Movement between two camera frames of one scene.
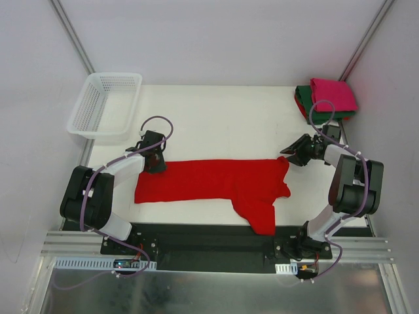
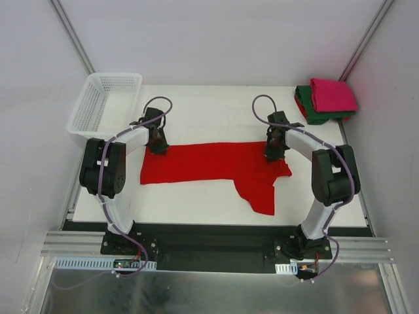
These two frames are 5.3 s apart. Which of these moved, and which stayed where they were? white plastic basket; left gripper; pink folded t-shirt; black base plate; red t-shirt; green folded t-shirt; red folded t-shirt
Moved: red t-shirt; left gripper
Stayed: black base plate; red folded t-shirt; green folded t-shirt; pink folded t-shirt; white plastic basket
